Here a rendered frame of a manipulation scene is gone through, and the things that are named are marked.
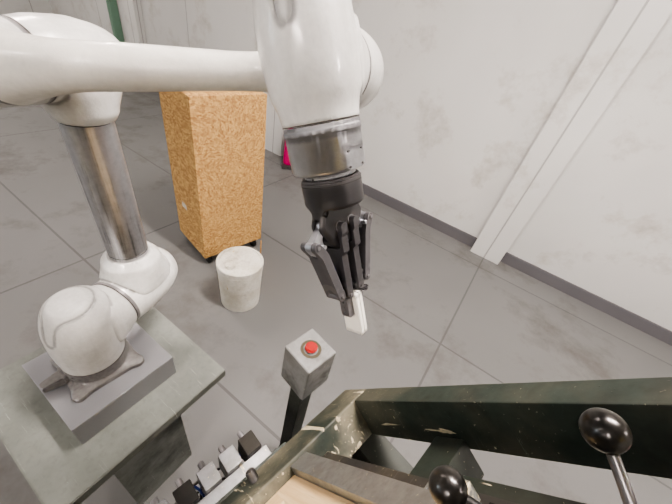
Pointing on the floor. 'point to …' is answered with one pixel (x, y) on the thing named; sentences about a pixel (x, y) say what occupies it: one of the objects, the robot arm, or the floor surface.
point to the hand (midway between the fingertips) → (353, 310)
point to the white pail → (240, 277)
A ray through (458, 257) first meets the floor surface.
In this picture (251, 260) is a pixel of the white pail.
